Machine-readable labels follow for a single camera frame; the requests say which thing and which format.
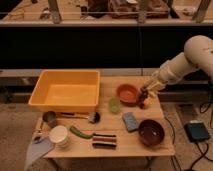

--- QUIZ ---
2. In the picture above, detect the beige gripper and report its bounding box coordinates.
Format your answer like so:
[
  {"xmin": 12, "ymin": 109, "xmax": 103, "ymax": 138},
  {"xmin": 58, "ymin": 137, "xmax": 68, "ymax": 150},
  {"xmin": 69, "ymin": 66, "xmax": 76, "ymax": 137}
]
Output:
[{"xmin": 142, "ymin": 71, "xmax": 166, "ymax": 98}]

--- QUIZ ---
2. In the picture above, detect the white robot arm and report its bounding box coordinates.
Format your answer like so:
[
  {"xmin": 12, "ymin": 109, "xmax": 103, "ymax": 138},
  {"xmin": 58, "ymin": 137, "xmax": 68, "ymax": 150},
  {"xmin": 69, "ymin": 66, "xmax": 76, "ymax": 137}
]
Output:
[{"xmin": 142, "ymin": 35, "xmax": 213, "ymax": 97}]

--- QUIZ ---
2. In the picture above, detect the green plastic cup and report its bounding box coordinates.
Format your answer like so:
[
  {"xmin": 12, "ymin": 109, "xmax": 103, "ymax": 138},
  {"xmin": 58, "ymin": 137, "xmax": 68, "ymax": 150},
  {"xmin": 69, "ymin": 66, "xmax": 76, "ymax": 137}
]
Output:
[{"xmin": 108, "ymin": 97, "xmax": 120, "ymax": 113}]

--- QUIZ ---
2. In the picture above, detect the white paper cup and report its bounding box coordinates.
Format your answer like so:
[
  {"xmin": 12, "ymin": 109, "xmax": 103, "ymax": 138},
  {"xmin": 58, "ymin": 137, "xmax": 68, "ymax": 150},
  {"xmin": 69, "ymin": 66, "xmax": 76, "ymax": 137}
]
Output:
[{"xmin": 49, "ymin": 125, "xmax": 69, "ymax": 147}]

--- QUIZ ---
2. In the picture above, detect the metal cup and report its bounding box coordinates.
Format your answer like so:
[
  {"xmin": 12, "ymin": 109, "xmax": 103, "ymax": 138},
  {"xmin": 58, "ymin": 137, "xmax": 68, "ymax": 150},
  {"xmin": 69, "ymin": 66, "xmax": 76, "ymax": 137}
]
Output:
[{"xmin": 42, "ymin": 111, "xmax": 57, "ymax": 128}]

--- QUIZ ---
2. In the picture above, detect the orange peach fruit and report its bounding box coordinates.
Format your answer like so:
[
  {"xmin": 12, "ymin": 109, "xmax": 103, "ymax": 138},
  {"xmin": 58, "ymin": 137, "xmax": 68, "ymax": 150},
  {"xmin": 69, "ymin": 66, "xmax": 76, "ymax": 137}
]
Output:
[{"xmin": 140, "ymin": 101, "xmax": 149, "ymax": 109}]

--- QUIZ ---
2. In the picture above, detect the orange bowl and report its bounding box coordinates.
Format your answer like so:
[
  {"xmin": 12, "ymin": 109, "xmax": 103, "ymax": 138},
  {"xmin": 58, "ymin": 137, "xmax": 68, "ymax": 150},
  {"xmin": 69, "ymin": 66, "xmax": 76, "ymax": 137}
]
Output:
[{"xmin": 116, "ymin": 84, "xmax": 139, "ymax": 104}]

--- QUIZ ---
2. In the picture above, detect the blue sponge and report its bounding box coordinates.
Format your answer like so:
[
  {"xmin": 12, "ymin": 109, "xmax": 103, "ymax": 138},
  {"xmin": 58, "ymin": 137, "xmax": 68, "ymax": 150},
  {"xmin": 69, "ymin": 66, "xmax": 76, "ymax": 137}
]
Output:
[{"xmin": 122, "ymin": 112, "xmax": 138, "ymax": 132}]

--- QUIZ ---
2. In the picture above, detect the dark brown bowl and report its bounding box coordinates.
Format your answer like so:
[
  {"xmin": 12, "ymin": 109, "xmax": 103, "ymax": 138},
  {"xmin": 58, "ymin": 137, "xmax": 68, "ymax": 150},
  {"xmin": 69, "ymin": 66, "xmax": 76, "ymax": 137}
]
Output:
[{"xmin": 138, "ymin": 119, "xmax": 165, "ymax": 147}]

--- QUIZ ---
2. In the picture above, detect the wooden table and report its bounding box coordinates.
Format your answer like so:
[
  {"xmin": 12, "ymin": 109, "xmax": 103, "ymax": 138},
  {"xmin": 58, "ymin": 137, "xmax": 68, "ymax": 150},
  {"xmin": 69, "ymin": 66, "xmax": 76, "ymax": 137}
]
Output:
[{"xmin": 30, "ymin": 76, "xmax": 175, "ymax": 158}]

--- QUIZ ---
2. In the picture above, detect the black box on floor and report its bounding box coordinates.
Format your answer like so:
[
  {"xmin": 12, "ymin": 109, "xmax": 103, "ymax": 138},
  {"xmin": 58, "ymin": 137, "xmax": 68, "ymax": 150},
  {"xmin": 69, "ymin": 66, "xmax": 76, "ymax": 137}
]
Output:
[{"xmin": 184, "ymin": 122, "xmax": 210, "ymax": 142}]

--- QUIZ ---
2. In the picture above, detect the striped black red block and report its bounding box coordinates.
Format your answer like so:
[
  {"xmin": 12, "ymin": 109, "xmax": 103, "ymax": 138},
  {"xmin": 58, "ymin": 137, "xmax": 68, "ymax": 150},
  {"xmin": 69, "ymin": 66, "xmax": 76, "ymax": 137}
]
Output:
[{"xmin": 92, "ymin": 134, "xmax": 117, "ymax": 149}]

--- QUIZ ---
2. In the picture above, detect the green chili pepper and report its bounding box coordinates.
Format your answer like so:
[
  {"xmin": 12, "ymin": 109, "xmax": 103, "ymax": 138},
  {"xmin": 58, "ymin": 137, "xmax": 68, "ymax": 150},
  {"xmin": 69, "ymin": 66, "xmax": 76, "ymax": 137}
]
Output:
[{"xmin": 69, "ymin": 126, "xmax": 93, "ymax": 139}]

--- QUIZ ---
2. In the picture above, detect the yellow plastic tub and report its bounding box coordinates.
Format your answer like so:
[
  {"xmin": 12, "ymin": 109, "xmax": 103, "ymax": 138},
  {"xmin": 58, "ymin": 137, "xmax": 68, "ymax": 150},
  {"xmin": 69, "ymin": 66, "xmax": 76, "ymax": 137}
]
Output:
[{"xmin": 28, "ymin": 70, "xmax": 100, "ymax": 113}]

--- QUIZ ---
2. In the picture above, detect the small metal spoon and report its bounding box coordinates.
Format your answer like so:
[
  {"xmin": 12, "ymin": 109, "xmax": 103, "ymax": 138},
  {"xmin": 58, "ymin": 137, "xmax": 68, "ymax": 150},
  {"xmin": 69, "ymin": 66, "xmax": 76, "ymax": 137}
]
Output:
[{"xmin": 33, "ymin": 122, "xmax": 44, "ymax": 144}]

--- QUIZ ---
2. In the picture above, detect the grey cloth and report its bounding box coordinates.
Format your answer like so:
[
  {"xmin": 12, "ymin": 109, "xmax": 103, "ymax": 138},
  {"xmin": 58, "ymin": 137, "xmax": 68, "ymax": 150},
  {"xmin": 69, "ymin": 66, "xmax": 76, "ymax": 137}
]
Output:
[{"xmin": 24, "ymin": 138, "xmax": 54, "ymax": 170}]

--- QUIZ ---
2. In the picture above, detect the black handled brush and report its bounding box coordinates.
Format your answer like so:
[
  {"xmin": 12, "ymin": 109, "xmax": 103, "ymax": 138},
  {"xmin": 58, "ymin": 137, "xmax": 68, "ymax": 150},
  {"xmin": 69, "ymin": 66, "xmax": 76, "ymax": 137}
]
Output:
[{"xmin": 60, "ymin": 112, "xmax": 100, "ymax": 124}]

